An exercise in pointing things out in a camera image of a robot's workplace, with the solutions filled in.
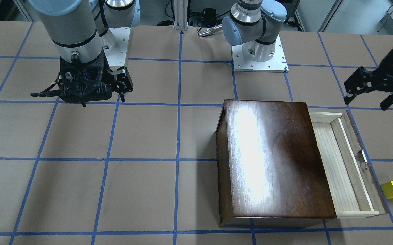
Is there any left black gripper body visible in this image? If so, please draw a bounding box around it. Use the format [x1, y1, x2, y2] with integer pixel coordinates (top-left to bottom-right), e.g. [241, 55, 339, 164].
[344, 48, 393, 96]

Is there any aluminium frame post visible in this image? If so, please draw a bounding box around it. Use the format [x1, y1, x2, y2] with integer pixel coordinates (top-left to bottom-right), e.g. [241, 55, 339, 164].
[172, 0, 189, 32]

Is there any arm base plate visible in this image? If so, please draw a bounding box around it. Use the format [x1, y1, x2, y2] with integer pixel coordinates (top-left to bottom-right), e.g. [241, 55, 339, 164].
[100, 27, 131, 68]
[231, 35, 289, 72]

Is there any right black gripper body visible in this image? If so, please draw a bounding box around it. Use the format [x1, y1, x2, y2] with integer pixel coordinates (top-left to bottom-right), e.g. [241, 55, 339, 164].
[104, 66, 134, 96]

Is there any silver metal cylinder tool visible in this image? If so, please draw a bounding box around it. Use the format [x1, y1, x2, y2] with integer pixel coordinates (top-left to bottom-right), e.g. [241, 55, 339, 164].
[198, 24, 222, 37]

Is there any light wood drawer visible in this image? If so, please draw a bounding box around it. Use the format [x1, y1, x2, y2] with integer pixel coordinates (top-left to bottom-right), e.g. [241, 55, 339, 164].
[309, 111, 388, 219]

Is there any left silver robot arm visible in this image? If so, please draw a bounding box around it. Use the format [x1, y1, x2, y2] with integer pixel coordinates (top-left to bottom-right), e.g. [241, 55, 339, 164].
[222, 0, 393, 110]

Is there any dark wooden drawer cabinet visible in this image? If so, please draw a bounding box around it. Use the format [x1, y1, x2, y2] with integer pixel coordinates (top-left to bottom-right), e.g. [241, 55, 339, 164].
[216, 100, 337, 228]

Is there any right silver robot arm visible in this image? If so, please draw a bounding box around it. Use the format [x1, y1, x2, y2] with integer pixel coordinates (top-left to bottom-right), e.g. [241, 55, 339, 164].
[30, 0, 140, 107]

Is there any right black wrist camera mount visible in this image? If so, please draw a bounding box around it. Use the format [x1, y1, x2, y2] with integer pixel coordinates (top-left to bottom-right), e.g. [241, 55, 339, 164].
[30, 54, 113, 107]

